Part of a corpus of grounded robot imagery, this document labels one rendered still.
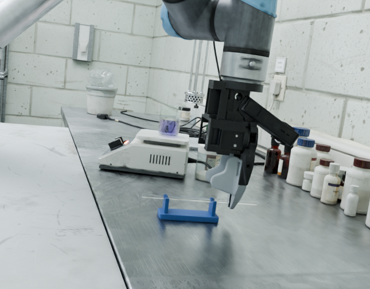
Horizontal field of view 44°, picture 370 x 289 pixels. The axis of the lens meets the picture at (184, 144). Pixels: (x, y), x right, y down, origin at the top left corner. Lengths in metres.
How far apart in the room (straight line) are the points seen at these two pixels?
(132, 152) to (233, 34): 0.42
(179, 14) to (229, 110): 0.17
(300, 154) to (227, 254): 0.53
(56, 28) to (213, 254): 2.95
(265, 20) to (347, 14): 0.68
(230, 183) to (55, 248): 0.30
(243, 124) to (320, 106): 0.70
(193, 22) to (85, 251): 0.39
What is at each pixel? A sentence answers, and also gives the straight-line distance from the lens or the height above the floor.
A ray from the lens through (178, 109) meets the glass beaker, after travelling 1.06.
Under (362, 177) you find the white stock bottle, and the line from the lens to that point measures 0.99.
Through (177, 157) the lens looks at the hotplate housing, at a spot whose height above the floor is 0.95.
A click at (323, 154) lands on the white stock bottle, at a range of 1.20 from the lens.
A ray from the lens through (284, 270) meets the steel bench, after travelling 0.65.
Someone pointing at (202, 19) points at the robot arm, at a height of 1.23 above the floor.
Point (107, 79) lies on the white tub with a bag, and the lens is 2.06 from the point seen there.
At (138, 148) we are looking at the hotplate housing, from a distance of 1.03.
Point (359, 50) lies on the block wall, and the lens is 1.32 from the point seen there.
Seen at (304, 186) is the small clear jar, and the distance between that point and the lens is 1.12.
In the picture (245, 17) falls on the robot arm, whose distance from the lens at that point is 0.73.
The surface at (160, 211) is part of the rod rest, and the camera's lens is 0.77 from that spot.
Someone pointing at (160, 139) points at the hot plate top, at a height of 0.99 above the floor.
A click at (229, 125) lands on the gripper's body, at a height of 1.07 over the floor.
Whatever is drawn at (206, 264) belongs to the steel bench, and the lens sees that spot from 0.62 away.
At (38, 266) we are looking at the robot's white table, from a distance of 0.58.
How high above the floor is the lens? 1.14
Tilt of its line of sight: 9 degrees down
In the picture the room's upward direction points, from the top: 7 degrees clockwise
